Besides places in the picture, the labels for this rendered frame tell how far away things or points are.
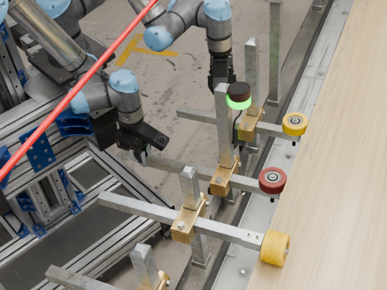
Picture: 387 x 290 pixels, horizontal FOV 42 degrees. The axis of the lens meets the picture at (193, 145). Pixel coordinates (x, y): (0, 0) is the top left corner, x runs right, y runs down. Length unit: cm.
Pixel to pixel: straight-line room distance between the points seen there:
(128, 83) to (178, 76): 198
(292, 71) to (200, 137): 91
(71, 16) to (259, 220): 90
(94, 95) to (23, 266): 108
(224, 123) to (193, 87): 186
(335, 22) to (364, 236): 149
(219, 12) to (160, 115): 170
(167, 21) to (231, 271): 77
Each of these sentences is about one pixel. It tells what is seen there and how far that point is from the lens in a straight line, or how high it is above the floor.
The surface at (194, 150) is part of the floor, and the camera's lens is 284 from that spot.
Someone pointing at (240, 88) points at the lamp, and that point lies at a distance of 134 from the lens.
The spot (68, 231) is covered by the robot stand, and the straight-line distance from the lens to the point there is 236.
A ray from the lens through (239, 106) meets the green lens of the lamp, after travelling 134.
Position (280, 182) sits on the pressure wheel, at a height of 91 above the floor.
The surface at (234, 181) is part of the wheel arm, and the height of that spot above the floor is 86.
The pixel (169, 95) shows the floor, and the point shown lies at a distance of 323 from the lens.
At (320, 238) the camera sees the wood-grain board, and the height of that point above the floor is 90.
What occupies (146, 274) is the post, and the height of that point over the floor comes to 105.
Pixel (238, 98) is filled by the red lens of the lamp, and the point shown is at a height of 116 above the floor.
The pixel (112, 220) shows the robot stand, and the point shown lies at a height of 21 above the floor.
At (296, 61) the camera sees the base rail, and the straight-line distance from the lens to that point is 225.
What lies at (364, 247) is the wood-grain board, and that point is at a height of 90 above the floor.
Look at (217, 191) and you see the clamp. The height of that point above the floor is 84.
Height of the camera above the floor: 200
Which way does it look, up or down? 44 degrees down
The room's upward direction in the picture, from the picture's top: 8 degrees counter-clockwise
